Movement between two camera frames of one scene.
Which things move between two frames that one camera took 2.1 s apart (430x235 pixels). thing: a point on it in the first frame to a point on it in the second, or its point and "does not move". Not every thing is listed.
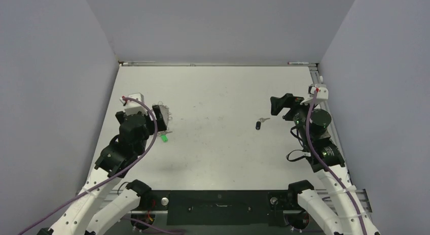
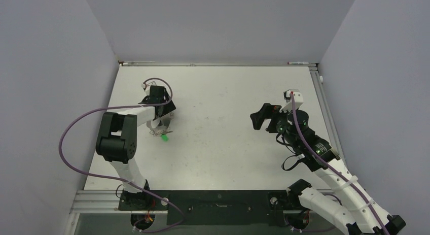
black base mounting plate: x=220 y=207 does not move
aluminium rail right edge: x=315 y=72 does not move
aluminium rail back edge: x=132 y=64 does not move
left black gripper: x=162 y=125 to x=169 y=108
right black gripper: x=288 y=101 to x=268 y=111
